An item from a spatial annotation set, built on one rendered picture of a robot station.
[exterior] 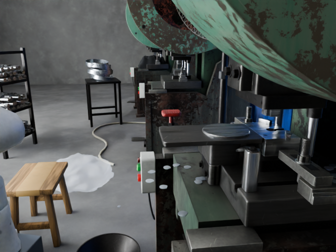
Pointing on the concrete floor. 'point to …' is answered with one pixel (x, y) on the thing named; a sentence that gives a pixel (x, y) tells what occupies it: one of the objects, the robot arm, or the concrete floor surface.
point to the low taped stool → (39, 194)
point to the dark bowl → (110, 243)
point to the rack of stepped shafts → (11, 74)
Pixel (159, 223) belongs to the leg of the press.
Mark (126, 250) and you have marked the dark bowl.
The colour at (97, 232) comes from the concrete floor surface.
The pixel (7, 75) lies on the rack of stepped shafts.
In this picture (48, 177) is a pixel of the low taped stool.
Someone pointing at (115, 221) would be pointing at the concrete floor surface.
